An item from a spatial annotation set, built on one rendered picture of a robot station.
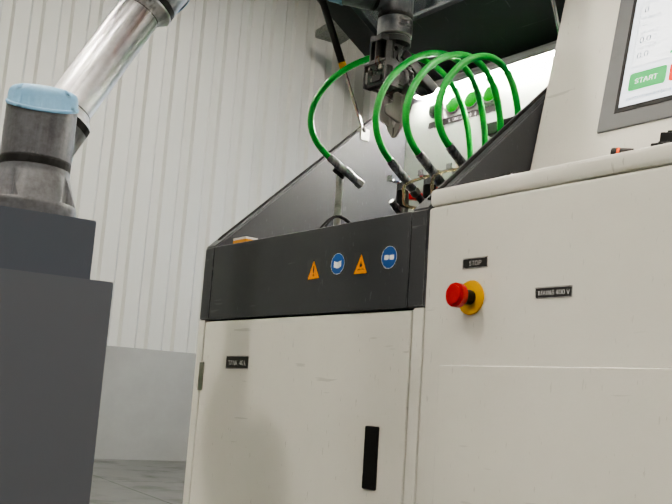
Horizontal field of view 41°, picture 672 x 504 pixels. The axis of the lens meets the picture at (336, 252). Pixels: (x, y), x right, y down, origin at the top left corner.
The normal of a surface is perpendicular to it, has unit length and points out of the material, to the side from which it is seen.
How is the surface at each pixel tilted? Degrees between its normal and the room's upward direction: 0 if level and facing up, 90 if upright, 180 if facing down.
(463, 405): 90
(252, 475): 90
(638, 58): 76
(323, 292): 90
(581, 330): 90
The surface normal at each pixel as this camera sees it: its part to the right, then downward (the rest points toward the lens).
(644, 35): -0.74, -0.39
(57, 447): 0.51, -0.11
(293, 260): -0.78, -0.15
